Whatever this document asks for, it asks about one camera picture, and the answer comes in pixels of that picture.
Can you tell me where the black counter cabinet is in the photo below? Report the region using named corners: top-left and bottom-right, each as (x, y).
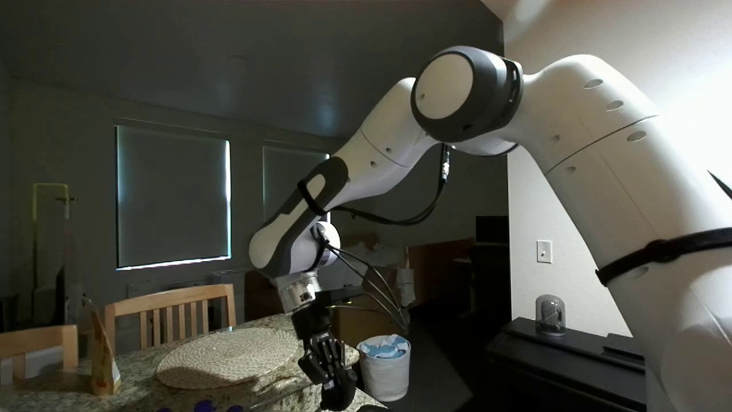
top-left (484, 318), bottom-right (648, 412)

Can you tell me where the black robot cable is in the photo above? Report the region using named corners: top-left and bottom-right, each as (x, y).
top-left (299, 144), bottom-right (452, 338)

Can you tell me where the small grey jar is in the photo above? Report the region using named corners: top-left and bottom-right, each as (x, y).
top-left (536, 295), bottom-right (565, 331)

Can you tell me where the brown sofa with cushions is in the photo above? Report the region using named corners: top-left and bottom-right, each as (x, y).
top-left (242, 232), bottom-right (476, 349)

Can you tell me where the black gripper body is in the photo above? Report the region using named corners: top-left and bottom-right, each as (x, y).
top-left (292, 307), bottom-right (348, 382)

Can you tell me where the white wall light switch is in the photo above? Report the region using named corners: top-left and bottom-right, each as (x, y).
top-left (536, 241), bottom-right (554, 264)

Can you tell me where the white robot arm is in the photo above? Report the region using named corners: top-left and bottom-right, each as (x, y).
top-left (249, 45), bottom-right (732, 412)

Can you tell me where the white trash bin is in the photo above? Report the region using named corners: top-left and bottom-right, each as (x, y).
top-left (357, 335), bottom-right (411, 404)

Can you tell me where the wooden chair at left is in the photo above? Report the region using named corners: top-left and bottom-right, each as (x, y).
top-left (0, 325), bottom-right (78, 384)

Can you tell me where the brown paper bag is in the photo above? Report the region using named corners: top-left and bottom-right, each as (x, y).
top-left (90, 310), bottom-right (121, 396)

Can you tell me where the round woven placemat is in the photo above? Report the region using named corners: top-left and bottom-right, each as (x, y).
top-left (155, 328), bottom-right (297, 390)

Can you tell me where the left window with blind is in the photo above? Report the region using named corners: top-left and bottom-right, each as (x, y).
top-left (114, 127), bottom-right (232, 270)

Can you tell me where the wooden slatted chair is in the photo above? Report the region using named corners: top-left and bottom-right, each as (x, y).
top-left (103, 285), bottom-right (237, 349)

